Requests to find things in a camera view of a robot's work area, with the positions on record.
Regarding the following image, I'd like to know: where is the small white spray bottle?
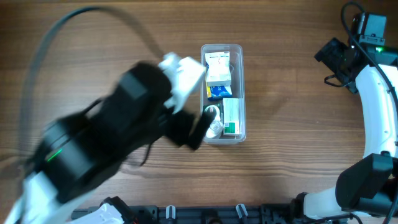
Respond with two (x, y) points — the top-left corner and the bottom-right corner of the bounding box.
(205, 114), (223, 139)

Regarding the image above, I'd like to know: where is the white green medicine box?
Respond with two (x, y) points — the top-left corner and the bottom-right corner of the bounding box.
(223, 98), (241, 136)

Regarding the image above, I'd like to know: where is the blue yellow VapoDrops box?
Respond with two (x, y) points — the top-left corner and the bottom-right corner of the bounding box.
(206, 86), (233, 101)

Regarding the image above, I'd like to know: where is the white blue medicine box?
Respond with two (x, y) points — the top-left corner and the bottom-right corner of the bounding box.
(205, 52), (231, 86)

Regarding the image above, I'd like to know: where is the green square box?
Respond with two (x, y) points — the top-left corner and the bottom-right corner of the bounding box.
(203, 103), (223, 116)

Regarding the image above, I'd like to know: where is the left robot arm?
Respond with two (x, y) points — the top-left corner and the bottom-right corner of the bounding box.
(6, 57), (213, 223)

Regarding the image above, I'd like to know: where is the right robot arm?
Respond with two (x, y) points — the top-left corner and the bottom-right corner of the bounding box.
(298, 12), (397, 221)

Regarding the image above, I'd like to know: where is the clear plastic container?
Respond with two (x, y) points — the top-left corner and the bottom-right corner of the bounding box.
(200, 44), (247, 145)

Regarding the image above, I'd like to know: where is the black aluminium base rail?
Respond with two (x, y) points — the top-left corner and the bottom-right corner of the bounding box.
(70, 203), (305, 224)

